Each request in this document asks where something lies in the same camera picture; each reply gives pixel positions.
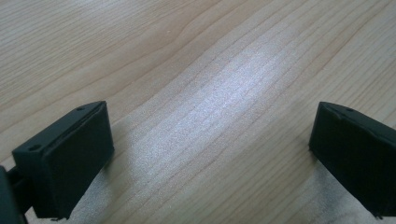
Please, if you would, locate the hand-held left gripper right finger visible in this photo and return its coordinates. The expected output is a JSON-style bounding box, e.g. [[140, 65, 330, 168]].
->
[[308, 101, 396, 219]]

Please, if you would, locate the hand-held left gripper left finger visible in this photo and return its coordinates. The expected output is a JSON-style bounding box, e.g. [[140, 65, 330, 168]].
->
[[11, 100, 115, 221]]

